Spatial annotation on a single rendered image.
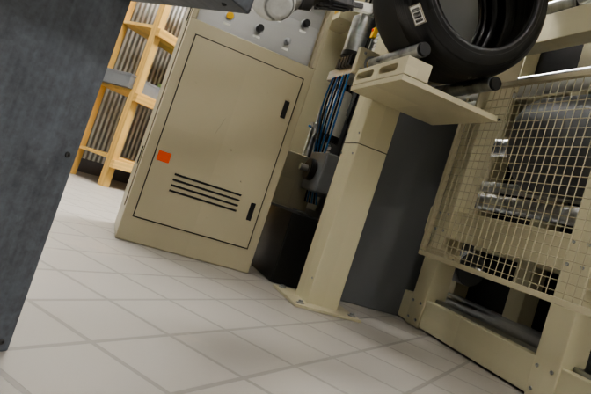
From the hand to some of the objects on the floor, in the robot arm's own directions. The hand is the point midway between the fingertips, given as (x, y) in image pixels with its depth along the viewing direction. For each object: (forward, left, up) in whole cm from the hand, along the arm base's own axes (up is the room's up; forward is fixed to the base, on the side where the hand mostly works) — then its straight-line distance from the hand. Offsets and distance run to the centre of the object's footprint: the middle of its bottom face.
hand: (361, 7), depth 161 cm
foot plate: (+51, +12, -94) cm, 108 cm away
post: (+51, +12, -94) cm, 108 cm away
